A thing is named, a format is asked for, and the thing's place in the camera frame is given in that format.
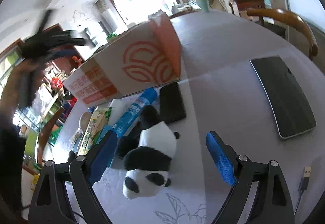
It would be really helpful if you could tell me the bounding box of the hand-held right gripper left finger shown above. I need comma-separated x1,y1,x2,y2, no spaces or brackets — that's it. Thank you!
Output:
28,131,118,224

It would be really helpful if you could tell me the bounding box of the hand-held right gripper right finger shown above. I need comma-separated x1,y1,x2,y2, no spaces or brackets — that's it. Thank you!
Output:
206,131,296,224

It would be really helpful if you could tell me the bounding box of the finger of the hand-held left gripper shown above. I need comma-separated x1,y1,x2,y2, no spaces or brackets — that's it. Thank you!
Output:
48,32,87,47
47,48,77,60

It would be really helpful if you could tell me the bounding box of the orange printed cardboard box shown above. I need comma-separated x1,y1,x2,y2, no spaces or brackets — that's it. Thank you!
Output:
63,12,182,108

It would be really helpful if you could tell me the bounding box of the blue tube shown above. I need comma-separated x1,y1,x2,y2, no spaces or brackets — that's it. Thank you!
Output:
109,88,157,138

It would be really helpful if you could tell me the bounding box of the panda plush toy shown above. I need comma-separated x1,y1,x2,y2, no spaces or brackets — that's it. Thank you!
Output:
115,105,180,200

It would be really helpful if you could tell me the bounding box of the black smartphone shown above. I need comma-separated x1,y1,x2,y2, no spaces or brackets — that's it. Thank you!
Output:
159,82,187,124

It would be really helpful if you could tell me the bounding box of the person's left forearm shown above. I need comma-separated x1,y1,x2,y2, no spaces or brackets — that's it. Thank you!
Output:
0,60,45,138

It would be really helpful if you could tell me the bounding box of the white floral desktop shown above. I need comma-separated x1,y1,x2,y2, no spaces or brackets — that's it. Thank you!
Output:
22,9,325,224

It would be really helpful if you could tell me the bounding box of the wooden display cabinet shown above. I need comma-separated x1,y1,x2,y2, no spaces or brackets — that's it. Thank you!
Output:
0,39,28,92

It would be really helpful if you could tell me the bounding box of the green snack packet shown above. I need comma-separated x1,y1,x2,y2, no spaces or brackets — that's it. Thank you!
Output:
79,107,113,153

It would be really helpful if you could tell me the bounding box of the white standing air conditioner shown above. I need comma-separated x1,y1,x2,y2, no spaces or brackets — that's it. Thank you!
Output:
101,8,120,34

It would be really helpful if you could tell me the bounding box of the white plastic bottle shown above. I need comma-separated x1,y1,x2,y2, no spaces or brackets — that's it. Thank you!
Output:
109,98,127,125

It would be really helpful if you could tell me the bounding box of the green plastic crate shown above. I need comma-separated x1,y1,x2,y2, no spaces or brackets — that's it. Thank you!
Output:
47,122,64,147

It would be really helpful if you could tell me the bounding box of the curved-back wooden chair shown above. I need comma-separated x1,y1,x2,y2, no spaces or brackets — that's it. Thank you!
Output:
36,107,65,166
229,0,266,15
246,8,318,61

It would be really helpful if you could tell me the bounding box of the dark grey tablet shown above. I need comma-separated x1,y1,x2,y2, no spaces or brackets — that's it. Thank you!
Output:
249,56,317,140

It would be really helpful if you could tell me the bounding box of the person's dark clothing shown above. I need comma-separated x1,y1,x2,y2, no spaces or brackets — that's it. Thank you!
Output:
0,122,27,217

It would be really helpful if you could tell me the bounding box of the teal bin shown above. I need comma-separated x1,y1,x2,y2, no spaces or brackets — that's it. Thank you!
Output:
196,0,211,13

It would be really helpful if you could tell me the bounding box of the USB cable plug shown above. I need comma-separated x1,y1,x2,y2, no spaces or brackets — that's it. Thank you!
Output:
293,166,312,217

